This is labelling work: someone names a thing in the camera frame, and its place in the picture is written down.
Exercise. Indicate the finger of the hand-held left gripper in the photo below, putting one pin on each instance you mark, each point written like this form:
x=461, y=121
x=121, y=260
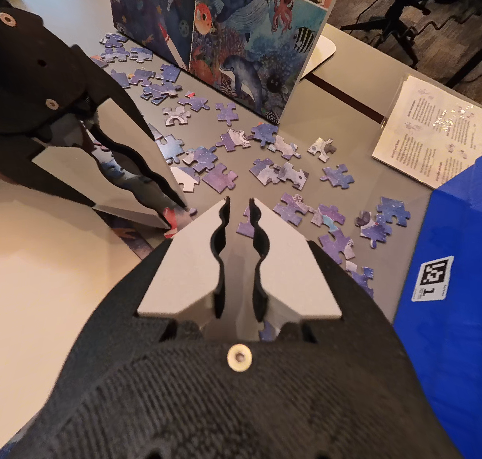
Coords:
x=86, y=176
x=143, y=154

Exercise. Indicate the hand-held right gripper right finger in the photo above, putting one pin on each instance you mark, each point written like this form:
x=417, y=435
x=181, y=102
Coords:
x=297, y=278

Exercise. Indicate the red striped puzzle piece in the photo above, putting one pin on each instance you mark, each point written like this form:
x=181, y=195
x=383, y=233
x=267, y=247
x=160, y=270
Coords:
x=173, y=222

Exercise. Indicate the white board stand base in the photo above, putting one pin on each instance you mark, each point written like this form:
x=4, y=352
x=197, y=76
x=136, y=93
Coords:
x=321, y=50

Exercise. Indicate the purple puzzle pieces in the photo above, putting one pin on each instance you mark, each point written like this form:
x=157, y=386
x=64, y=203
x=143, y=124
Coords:
x=220, y=176

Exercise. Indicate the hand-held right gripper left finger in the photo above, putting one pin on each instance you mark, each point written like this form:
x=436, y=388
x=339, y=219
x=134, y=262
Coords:
x=180, y=274

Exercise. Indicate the blue plastic bin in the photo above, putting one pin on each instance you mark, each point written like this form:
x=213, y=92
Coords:
x=444, y=353

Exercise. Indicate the white instruction sheet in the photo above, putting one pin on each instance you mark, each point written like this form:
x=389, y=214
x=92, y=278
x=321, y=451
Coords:
x=421, y=135

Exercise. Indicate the black office chair base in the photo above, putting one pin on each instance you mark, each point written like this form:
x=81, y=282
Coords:
x=391, y=7

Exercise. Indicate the white puzzle frame blue border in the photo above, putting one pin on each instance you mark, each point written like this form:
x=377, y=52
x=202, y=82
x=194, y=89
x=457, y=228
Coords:
x=56, y=278

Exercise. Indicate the white blue rocket puzzle piece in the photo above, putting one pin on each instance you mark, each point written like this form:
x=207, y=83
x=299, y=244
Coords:
x=184, y=180

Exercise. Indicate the four-picture animal picture board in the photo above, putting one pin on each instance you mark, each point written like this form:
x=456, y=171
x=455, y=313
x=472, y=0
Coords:
x=241, y=52

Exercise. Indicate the black white square tag sticker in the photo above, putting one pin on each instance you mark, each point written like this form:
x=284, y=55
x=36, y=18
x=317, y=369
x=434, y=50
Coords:
x=433, y=278

